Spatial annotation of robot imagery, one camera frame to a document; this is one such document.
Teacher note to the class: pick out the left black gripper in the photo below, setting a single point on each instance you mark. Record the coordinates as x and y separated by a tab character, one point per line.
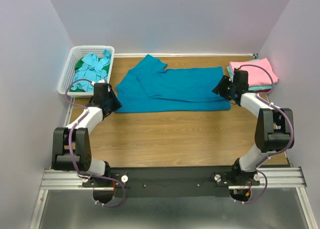
117	104

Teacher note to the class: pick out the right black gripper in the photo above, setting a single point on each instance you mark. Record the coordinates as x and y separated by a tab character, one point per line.
225	81

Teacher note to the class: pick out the teal blue t-shirt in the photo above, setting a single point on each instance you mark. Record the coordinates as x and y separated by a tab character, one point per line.
151	87

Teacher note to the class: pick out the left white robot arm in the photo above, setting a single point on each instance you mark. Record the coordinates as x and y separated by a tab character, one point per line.
71	148

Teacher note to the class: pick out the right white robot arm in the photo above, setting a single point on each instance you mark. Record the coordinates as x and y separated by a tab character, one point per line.
274	132

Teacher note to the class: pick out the pink folded t-shirt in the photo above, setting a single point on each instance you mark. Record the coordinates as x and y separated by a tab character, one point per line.
257	71

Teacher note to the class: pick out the green t-shirt in basket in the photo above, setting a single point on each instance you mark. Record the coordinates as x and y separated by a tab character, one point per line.
90	74

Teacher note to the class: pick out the light blue crumpled t-shirt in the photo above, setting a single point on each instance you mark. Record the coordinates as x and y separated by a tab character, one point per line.
93	61

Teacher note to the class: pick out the mint folded t-shirt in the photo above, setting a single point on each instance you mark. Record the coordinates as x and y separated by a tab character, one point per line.
260	88

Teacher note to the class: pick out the white plastic laundry basket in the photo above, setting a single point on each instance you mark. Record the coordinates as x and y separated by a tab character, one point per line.
68	73

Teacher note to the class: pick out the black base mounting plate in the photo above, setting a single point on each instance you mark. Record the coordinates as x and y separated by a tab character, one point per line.
172	182

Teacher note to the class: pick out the aluminium extrusion rail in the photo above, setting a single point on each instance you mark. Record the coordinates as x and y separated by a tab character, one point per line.
285	177

